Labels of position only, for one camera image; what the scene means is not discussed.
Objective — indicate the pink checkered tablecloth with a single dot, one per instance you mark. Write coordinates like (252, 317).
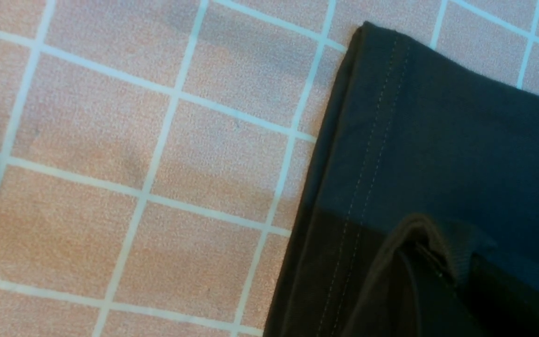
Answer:
(153, 152)

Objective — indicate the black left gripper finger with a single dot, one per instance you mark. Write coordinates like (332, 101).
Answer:
(427, 304)

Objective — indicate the dark gray long-sleeve top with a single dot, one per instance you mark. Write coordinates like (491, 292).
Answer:
(414, 149)

